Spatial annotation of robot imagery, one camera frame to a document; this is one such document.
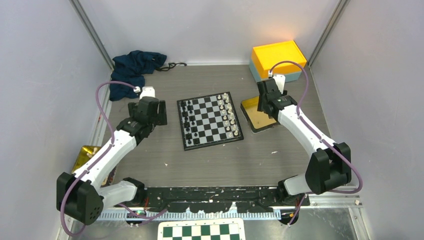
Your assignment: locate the gold tin tray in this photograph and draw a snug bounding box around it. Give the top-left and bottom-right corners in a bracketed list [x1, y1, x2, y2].
[240, 96, 279, 134]

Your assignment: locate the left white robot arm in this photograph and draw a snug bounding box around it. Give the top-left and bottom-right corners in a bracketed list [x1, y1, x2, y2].
[56, 96, 167, 225]

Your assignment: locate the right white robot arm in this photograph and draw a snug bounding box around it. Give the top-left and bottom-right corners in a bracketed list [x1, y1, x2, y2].
[257, 78, 352, 206]

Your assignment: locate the gold tin with brown pieces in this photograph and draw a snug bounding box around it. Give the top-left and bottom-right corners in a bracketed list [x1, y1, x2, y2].
[71, 145, 117, 187]

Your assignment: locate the green checkered calibration board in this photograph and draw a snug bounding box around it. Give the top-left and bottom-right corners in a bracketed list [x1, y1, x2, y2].
[157, 218, 246, 240]

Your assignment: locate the orange and teal box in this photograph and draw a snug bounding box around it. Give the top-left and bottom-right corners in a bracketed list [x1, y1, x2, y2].
[249, 40, 308, 89]

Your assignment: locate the dark blue cloth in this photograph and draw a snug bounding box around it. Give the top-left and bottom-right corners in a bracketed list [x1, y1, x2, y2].
[109, 50, 167, 102]

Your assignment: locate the black and white chessboard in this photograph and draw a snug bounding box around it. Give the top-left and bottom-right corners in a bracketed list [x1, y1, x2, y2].
[176, 91, 244, 151]

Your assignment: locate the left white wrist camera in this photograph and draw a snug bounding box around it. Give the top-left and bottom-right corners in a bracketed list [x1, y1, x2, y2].
[133, 86, 156, 100]

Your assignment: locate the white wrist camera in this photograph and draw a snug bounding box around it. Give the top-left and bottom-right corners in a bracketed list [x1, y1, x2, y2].
[270, 74, 286, 94]
[133, 86, 156, 100]

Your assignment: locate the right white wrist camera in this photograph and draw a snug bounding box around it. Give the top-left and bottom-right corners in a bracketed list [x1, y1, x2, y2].
[270, 74, 286, 94]

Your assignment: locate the black cord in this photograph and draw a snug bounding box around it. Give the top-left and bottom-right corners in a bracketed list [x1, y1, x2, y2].
[155, 61, 188, 72]

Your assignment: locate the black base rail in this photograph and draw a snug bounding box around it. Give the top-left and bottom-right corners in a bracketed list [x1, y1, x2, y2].
[124, 186, 304, 214]

